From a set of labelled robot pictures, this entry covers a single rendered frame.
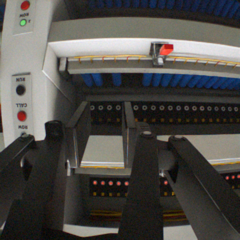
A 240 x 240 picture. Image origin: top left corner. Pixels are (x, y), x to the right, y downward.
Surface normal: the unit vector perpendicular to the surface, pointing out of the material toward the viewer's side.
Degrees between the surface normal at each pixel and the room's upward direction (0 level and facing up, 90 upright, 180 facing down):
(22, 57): 90
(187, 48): 21
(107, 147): 111
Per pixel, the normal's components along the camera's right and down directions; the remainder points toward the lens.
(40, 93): -0.03, 0.16
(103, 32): -0.03, -0.21
